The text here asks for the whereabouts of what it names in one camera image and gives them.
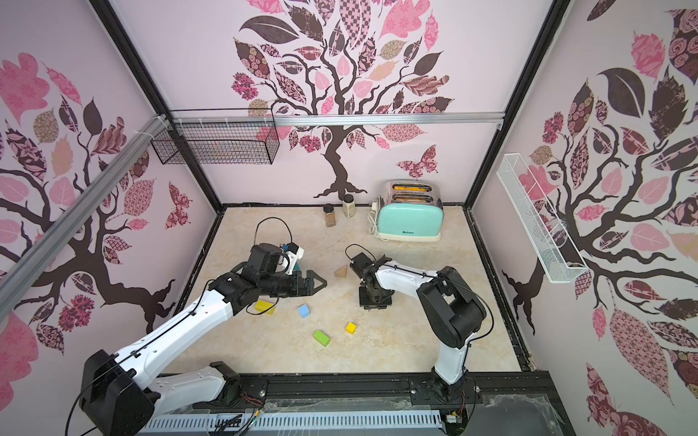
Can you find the black wire basket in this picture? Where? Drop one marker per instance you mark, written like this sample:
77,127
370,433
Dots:
251,139

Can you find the light blue cube block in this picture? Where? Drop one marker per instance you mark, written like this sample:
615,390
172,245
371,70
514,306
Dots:
304,311

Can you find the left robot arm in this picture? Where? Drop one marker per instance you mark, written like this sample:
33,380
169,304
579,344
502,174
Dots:
122,392

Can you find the green rectangle block front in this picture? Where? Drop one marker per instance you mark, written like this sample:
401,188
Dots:
322,338

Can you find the white slotted cable duct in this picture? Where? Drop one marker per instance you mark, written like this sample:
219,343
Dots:
294,423

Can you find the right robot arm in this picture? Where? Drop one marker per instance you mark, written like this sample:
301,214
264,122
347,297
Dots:
453,310

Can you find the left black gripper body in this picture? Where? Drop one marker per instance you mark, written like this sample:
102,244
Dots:
283,285

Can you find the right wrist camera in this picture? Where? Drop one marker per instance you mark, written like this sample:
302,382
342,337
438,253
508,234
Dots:
361,263

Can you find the aluminium frame bar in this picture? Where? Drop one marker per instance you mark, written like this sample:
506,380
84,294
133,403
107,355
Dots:
355,119
30,266

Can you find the aluminium frame bar rear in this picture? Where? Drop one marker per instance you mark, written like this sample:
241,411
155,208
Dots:
355,119

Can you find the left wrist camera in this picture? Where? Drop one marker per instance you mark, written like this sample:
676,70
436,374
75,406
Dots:
271,259

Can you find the natural wood triangle block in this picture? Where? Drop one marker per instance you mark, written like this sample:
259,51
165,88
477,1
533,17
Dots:
341,272

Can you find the mint green toaster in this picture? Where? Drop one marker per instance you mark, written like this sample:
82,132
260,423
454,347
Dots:
410,211

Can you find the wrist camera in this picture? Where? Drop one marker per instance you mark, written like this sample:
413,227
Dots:
361,263
271,259

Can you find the aluminium frame bar left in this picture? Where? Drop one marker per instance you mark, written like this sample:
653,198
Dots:
30,266

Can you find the white wire shelf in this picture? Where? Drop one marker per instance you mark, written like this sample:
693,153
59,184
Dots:
528,189

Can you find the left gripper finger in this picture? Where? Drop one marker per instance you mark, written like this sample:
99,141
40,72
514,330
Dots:
317,286
317,274

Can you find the pale spice jar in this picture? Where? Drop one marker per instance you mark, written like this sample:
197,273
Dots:
349,206

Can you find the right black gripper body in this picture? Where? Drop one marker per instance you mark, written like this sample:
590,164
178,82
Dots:
374,297

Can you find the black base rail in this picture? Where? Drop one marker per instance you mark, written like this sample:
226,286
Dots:
509,403

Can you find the yellow rectangle block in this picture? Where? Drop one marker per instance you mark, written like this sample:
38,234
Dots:
262,307

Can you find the brown spice jar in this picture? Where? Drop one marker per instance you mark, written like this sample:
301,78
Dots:
330,215

